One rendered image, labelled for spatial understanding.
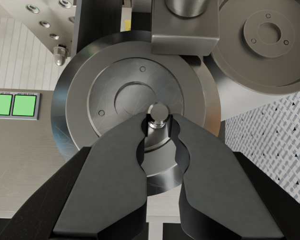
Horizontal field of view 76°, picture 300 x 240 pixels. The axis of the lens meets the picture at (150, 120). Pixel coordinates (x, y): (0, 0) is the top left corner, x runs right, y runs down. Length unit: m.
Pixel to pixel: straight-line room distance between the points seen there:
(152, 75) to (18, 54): 2.29
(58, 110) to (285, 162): 0.25
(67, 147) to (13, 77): 2.18
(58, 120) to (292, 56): 0.22
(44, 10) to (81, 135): 0.34
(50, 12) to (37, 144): 0.30
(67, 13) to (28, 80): 1.84
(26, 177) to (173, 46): 0.49
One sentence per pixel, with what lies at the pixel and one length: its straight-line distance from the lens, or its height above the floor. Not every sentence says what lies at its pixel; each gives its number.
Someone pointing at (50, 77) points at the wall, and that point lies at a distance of 2.19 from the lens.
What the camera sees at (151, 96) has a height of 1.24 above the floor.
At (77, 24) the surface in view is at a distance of 0.22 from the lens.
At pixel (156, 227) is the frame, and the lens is 0.53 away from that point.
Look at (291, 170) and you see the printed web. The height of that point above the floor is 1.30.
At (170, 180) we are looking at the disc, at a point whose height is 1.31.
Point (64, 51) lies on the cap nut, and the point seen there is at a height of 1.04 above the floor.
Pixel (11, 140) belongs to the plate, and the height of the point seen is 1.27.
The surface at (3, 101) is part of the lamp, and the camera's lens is 0.61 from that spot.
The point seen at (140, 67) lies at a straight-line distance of 0.16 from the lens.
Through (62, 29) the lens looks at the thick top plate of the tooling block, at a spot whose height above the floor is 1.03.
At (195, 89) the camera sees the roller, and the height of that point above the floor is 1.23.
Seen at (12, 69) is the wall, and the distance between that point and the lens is 2.38.
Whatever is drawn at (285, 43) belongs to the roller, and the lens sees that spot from 0.23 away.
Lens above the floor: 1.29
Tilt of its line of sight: 9 degrees down
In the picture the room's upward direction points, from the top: 178 degrees counter-clockwise
